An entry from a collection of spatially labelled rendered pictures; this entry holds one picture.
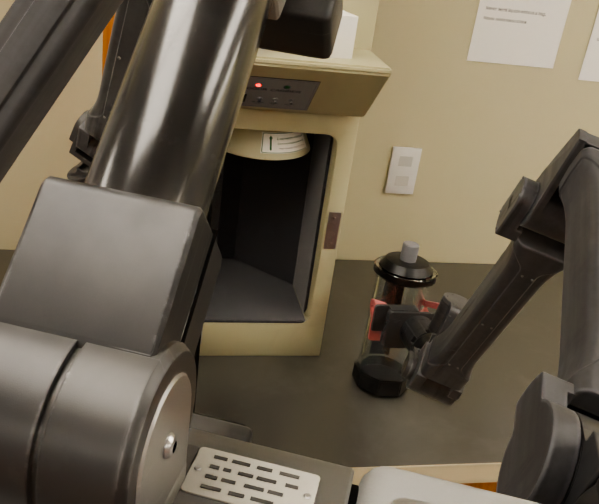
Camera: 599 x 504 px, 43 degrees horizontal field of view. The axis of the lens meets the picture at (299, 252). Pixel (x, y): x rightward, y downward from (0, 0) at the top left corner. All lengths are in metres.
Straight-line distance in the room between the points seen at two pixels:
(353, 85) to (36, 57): 0.67
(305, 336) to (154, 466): 1.17
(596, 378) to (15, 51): 0.43
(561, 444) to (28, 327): 0.31
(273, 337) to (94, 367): 1.17
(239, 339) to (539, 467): 0.98
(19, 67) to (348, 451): 0.87
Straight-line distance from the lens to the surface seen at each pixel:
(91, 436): 0.24
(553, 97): 1.89
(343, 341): 1.51
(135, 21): 0.72
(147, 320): 0.25
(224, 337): 1.39
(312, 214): 1.37
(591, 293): 0.60
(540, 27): 1.82
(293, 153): 1.28
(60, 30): 0.54
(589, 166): 0.74
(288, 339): 1.42
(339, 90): 1.15
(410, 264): 1.29
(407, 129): 1.77
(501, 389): 1.49
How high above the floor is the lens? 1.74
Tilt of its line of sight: 26 degrees down
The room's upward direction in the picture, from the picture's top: 8 degrees clockwise
